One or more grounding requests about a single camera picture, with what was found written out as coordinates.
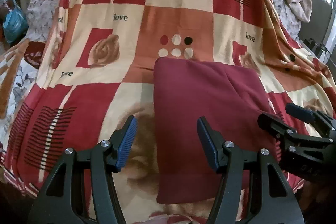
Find blue plastic bag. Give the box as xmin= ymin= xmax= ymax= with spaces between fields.
xmin=1 ymin=0 xmax=29 ymax=46

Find floral white bedsheet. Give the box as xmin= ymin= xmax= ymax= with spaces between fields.
xmin=1 ymin=0 xmax=59 ymax=141

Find orange brown patterned quilt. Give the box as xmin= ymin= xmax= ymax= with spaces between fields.
xmin=1 ymin=38 xmax=46 ymax=119

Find red cream patchwork blanket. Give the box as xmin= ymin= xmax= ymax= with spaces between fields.
xmin=1 ymin=0 xmax=335 ymax=223

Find maroon red sweater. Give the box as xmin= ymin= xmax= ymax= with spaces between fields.
xmin=154 ymin=57 xmax=276 ymax=205

